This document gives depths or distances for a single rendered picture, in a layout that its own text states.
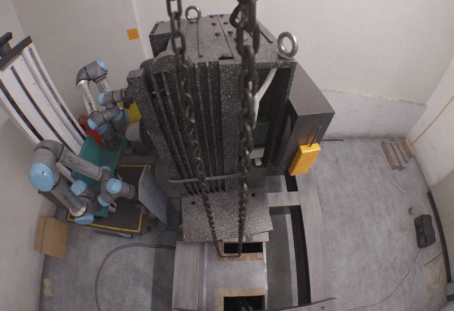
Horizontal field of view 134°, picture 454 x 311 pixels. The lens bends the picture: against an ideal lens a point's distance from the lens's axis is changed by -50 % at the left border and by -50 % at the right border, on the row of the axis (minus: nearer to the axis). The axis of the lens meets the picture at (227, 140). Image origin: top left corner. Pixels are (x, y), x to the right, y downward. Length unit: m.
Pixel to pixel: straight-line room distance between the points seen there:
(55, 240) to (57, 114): 1.50
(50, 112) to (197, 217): 1.06
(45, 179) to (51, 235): 1.59
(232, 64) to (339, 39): 1.58
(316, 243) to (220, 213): 0.65
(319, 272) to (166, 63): 1.27
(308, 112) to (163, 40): 0.56
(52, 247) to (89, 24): 2.20
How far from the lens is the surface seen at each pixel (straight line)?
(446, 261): 3.47
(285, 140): 0.70
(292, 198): 1.33
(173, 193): 2.06
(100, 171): 1.11
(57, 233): 2.48
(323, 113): 0.58
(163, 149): 0.68
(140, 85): 0.51
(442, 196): 3.21
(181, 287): 1.21
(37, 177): 0.88
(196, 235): 0.96
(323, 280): 1.31
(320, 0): 1.77
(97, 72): 1.43
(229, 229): 0.96
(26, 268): 2.75
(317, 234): 1.31
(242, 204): 0.33
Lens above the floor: 1.84
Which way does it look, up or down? 51 degrees down
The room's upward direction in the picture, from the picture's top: 1 degrees counter-clockwise
